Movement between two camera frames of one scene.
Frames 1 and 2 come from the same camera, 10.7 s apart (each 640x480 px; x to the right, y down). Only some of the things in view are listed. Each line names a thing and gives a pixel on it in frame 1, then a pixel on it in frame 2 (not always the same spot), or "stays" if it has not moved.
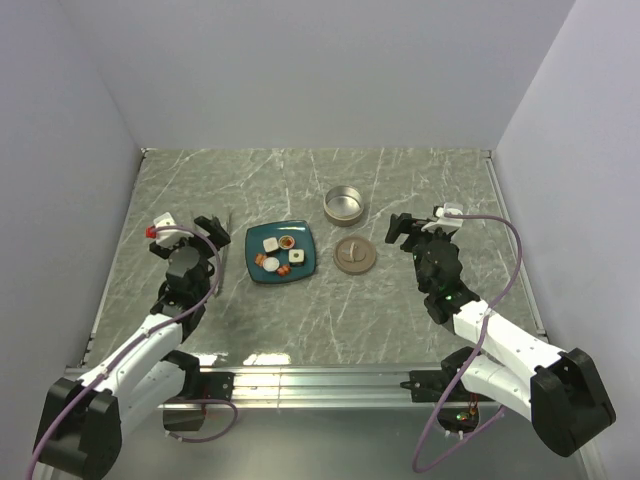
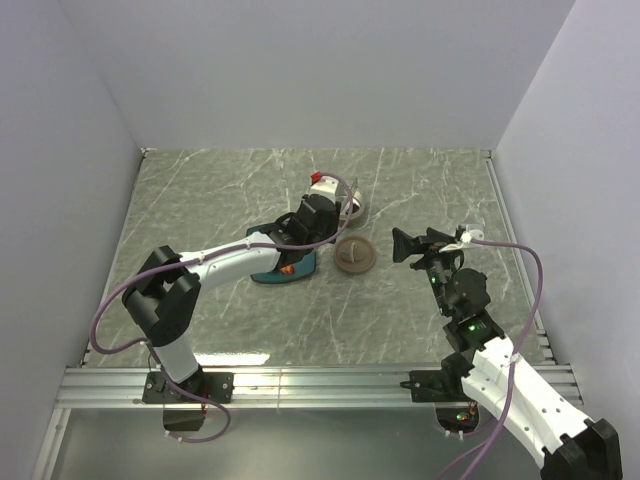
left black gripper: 217,235 -> 333,224
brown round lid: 354,255 stays
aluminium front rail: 383,387 stays
